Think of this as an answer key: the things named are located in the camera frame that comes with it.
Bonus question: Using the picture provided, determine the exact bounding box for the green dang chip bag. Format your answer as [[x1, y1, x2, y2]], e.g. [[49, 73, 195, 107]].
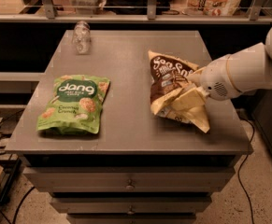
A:
[[36, 75, 110, 135]]

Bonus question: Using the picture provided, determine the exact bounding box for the top drawer knob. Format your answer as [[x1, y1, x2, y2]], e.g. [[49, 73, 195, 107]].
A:
[[125, 179, 136, 190]]

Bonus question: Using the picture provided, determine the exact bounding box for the metal railing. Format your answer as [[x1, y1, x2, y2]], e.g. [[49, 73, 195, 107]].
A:
[[0, 0, 272, 24]]

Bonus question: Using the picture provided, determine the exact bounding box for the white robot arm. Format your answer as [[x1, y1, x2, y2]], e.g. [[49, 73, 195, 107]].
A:
[[170, 27, 272, 111]]

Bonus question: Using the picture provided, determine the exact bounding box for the drawer knob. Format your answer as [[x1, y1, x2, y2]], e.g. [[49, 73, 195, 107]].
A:
[[125, 179, 136, 190], [127, 205, 135, 215]]

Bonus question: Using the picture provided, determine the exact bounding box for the clear plastic water bottle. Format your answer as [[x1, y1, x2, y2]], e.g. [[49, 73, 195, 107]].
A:
[[72, 21, 91, 54]]

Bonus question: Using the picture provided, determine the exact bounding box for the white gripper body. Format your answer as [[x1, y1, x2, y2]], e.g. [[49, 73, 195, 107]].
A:
[[200, 54, 241, 101]]

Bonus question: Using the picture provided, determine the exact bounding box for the black cable right floor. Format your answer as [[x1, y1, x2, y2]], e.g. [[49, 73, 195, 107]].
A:
[[236, 119, 256, 224]]

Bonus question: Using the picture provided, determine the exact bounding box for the grey drawer cabinet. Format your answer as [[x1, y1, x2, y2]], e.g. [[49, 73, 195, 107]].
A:
[[7, 31, 252, 224]]

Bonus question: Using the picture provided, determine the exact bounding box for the black cables left floor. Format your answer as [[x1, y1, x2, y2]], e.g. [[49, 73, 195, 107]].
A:
[[0, 109, 36, 224]]

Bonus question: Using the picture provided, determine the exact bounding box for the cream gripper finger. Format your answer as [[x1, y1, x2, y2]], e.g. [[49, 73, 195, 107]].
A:
[[187, 67, 205, 87], [170, 87, 209, 111]]

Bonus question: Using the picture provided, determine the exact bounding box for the black bag behind rail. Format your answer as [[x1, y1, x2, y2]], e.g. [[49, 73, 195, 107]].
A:
[[104, 0, 173, 15]]

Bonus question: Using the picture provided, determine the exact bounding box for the brown sea salt chip bag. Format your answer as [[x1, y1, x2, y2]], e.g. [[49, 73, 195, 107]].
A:
[[148, 50, 210, 133]]

